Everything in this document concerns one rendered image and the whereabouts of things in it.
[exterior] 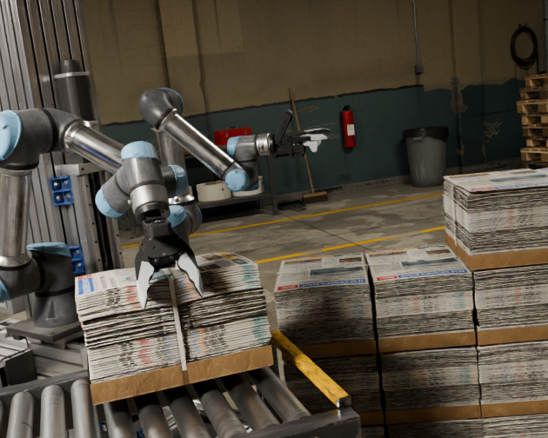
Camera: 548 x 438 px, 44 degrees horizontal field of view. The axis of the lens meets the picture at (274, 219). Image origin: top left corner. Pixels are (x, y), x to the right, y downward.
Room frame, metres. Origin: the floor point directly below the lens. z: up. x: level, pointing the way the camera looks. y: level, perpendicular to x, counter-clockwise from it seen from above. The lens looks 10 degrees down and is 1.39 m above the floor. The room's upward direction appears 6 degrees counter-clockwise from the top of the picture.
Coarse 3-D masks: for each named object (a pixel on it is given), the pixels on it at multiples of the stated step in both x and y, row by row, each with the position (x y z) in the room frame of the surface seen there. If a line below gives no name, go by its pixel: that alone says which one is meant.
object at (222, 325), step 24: (216, 264) 1.42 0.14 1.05; (240, 264) 1.37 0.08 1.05; (192, 288) 1.34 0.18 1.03; (216, 288) 1.34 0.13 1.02; (240, 288) 1.36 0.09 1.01; (192, 312) 1.33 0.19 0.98; (216, 312) 1.34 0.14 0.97; (240, 312) 1.35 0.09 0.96; (264, 312) 1.36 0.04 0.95; (216, 336) 1.33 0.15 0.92; (240, 336) 1.35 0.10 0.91; (264, 336) 1.36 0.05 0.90
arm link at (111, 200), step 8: (112, 176) 1.46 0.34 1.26; (104, 184) 1.48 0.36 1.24; (112, 184) 1.44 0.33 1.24; (104, 192) 1.46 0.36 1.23; (112, 192) 1.44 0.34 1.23; (120, 192) 1.43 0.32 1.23; (96, 200) 1.48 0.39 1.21; (104, 200) 1.46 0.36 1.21; (112, 200) 1.45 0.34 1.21; (120, 200) 1.44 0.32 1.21; (128, 200) 1.44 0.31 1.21; (104, 208) 1.47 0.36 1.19; (112, 208) 1.46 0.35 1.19; (120, 208) 1.46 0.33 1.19; (128, 208) 1.47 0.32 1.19; (112, 216) 1.48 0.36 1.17
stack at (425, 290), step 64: (320, 256) 2.28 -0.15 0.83; (384, 256) 2.18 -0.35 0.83; (448, 256) 2.09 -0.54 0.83; (320, 320) 1.92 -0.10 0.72; (384, 320) 1.91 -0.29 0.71; (448, 320) 1.89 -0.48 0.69; (512, 320) 1.88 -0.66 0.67; (384, 384) 1.90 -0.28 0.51; (448, 384) 1.89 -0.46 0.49; (512, 384) 1.88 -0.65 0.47
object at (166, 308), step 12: (156, 276) 1.37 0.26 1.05; (180, 276) 1.33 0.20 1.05; (168, 288) 1.32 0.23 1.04; (180, 288) 1.33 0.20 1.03; (168, 300) 1.32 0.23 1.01; (180, 300) 1.32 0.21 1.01; (168, 312) 1.32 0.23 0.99; (180, 312) 1.32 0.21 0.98; (168, 324) 1.31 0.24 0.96; (180, 324) 1.32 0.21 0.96; (168, 336) 1.31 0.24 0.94; (192, 336) 1.32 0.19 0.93; (168, 348) 1.31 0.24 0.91; (192, 348) 1.33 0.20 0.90; (168, 360) 1.30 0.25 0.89; (180, 360) 1.31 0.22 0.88; (192, 360) 1.32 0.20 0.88
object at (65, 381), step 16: (272, 352) 1.63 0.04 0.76; (272, 368) 1.62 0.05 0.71; (32, 384) 1.48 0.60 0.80; (48, 384) 1.47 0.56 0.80; (64, 384) 1.48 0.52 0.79; (0, 400) 1.44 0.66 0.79; (64, 400) 1.48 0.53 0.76; (128, 400) 1.52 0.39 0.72; (160, 400) 1.54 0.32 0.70; (192, 400) 1.56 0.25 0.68
